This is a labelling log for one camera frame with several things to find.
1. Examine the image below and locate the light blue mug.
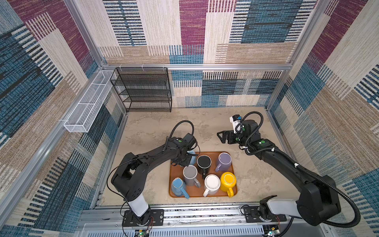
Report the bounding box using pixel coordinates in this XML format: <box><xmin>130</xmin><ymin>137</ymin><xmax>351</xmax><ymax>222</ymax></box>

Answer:
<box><xmin>187</xmin><ymin>151</ymin><xmax>197</xmax><ymax>166</ymax></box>

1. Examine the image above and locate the grey mug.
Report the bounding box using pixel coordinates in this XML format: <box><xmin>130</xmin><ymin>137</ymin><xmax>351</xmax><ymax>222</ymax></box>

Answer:
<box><xmin>183</xmin><ymin>165</ymin><xmax>201</xmax><ymax>188</ymax></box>

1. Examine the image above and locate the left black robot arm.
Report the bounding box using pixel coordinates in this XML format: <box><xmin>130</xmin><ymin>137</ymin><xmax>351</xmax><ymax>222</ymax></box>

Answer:
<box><xmin>110</xmin><ymin>120</ymin><xmax>197</xmax><ymax>223</ymax></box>

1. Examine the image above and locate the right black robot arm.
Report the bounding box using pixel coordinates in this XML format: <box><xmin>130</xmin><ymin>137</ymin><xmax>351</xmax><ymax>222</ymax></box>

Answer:
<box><xmin>217</xmin><ymin>115</ymin><xmax>361</xmax><ymax>228</ymax></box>

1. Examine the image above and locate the black mug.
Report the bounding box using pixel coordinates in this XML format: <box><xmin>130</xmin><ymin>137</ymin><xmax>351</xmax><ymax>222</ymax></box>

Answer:
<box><xmin>196</xmin><ymin>155</ymin><xmax>212</xmax><ymax>179</ymax></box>

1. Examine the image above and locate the purple mug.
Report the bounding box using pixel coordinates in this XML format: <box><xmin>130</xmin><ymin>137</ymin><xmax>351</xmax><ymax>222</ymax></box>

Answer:
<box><xmin>215</xmin><ymin>152</ymin><xmax>232</xmax><ymax>172</ymax></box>

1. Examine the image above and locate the white mug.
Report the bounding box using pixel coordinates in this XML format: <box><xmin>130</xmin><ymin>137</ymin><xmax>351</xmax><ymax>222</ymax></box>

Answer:
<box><xmin>203</xmin><ymin>174</ymin><xmax>221</xmax><ymax>197</ymax></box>

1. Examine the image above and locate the yellow mug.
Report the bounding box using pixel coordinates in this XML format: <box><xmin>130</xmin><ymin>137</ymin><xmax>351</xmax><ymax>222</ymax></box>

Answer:
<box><xmin>220</xmin><ymin>172</ymin><xmax>236</xmax><ymax>197</ymax></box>

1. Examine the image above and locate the brown plastic tray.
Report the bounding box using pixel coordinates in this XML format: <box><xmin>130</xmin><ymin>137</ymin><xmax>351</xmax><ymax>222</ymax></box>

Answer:
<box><xmin>169</xmin><ymin>152</ymin><xmax>234</xmax><ymax>198</ymax></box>

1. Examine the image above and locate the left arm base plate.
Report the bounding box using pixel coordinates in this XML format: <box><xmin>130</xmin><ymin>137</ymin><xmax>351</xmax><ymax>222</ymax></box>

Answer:
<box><xmin>122</xmin><ymin>209</ymin><xmax>164</xmax><ymax>227</ymax></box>

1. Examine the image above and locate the black wire shelf rack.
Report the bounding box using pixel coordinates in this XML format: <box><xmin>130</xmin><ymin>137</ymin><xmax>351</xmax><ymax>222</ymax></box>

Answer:
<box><xmin>110</xmin><ymin>67</ymin><xmax>172</xmax><ymax>112</ymax></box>

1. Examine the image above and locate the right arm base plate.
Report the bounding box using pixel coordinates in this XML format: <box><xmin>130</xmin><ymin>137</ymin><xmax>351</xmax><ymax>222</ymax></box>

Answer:
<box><xmin>240</xmin><ymin>205</ymin><xmax>287</xmax><ymax>223</ymax></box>

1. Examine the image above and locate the white wire mesh basket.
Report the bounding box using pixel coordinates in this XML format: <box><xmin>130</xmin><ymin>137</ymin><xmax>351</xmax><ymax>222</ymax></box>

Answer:
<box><xmin>64</xmin><ymin>70</ymin><xmax>113</xmax><ymax>133</ymax></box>

